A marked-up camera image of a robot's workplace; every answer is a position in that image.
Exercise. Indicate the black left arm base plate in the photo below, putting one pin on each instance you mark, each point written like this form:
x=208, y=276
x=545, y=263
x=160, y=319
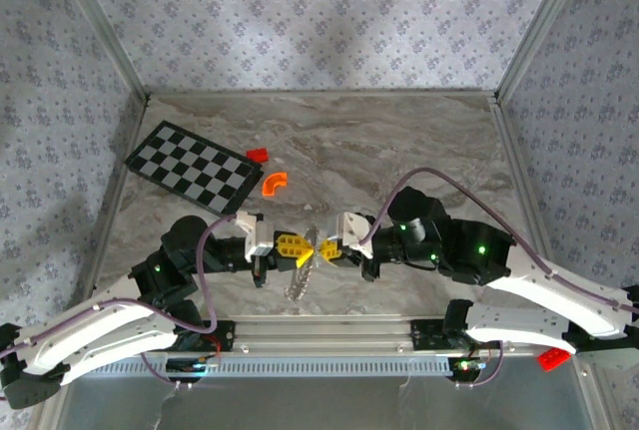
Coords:
x=224, y=335

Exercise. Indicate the black and grey checkerboard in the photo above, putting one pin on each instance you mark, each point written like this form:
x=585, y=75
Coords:
x=190, y=165

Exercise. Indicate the aluminium left corner post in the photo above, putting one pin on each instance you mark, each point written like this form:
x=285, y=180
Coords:
x=106, y=26

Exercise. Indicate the aluminium back rail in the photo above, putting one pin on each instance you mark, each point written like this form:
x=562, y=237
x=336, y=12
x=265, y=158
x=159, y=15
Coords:
x=324, y=93

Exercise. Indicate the aluminium left side rail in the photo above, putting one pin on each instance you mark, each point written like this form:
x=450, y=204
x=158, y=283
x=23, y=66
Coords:
x=109, y=215

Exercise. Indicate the aluminium corner post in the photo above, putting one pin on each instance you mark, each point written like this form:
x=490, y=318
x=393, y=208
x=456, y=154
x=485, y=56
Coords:
x=106, y=26
x=541, y=26

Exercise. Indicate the orange curved plastic piece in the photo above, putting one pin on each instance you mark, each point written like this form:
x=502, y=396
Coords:
x=272, y=185

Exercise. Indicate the small red toy brick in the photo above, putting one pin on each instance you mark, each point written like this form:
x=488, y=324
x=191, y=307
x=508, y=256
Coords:
x=257, y=154

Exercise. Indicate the aluminium right side rail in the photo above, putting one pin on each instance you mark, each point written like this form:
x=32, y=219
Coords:
x=520, y=175

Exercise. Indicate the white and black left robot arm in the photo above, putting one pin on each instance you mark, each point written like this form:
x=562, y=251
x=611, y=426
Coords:
x=100, y=335

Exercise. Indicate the large red toy brick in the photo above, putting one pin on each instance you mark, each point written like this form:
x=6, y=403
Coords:
x=553, y=357

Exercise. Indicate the aluminium mounting rail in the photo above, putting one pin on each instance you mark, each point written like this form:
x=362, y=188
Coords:
x=324, y=330

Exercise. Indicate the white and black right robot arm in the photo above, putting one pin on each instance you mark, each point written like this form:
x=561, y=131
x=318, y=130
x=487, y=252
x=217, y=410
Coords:
x=549, y=300

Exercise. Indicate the grey metal panel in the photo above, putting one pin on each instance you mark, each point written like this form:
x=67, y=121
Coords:
x=324, y=405

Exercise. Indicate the aluminium right corner post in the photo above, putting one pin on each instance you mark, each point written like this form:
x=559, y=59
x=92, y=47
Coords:
x=541, y=26

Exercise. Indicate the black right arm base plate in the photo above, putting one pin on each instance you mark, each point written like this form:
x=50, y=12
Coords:
x=424, y=335

